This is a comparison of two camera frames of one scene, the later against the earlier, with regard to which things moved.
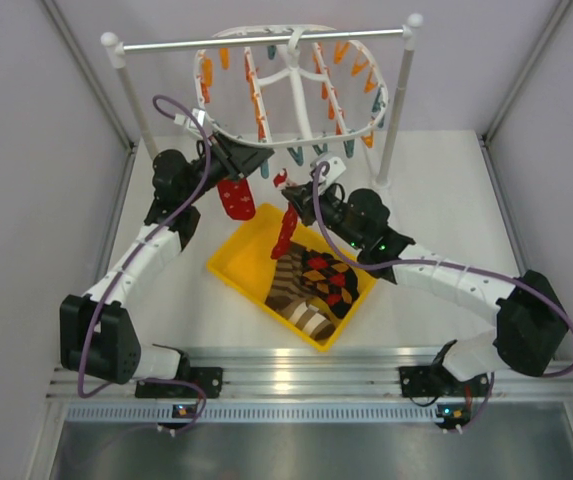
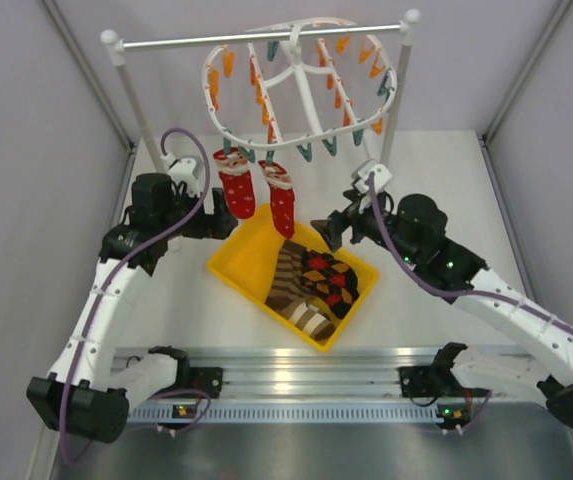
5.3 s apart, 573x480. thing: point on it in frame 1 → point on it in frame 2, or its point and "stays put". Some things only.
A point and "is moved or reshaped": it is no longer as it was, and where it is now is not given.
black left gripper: (237, 160) → (217, 225)
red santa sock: (290, 219) is moved or reshaped
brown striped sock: (287, 285) stays put
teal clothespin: (320, 151) → (307, 153)
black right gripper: (304, 199) → (333, 227)
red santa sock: (237, 198) stays put
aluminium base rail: (318, 385) stays put
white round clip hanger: (288, 84) is moved or reshaped
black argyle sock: (333, 280) stays put
